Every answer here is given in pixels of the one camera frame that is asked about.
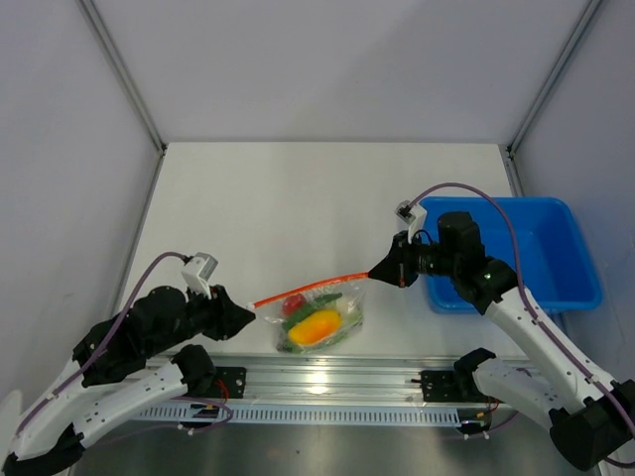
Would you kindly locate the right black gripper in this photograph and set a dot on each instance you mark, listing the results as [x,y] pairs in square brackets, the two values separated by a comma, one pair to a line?
[396,269]

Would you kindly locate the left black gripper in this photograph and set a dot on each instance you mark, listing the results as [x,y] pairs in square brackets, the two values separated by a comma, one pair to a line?
[227,316]

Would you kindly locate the green toy chili pepper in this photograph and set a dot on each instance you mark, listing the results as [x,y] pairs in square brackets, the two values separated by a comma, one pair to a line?
[311,306]

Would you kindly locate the clear zip bag orange zipper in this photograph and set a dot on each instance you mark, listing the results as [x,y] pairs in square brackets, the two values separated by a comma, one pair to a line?
[350,306]

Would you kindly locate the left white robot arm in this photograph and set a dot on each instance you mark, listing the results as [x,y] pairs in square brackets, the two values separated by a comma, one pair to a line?
[123,366]

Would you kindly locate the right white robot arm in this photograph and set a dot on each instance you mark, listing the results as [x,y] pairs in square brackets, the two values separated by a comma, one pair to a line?
[587,412]

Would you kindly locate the blue plastic tray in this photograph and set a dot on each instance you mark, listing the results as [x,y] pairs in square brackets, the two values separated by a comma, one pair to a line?
[556,265]

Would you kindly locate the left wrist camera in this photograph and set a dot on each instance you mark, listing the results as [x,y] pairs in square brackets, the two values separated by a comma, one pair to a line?
[197,273]

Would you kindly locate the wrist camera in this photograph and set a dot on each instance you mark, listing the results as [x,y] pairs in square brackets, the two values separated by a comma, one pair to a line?
[414,215]
[197,273]

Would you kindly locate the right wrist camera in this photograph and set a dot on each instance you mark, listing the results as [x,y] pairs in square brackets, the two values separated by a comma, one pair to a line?
[414,215]

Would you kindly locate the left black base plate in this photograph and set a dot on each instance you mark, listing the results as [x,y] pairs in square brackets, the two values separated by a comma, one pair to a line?
[229,383]

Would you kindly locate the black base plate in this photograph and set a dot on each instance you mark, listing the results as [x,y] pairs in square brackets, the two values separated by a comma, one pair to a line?
[441,386]
[229,383]

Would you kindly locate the aluminium mounting rail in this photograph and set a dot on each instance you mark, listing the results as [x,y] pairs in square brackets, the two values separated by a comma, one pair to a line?
[334,380]

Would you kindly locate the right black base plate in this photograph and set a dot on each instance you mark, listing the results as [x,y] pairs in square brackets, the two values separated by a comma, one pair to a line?
[441,386]

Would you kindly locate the white slotted cable duct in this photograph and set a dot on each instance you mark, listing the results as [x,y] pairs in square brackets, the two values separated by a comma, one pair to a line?
[184,412]

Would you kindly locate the right aluminium frame post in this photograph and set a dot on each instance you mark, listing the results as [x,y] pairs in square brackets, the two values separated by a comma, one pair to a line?
[556,72]

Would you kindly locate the aluminium frame post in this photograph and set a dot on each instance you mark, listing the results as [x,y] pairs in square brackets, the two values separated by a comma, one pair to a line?
[106,42]
[556,72]

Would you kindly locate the left aluminium frame post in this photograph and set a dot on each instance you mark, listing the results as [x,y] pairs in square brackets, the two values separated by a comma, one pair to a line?
[106,42]

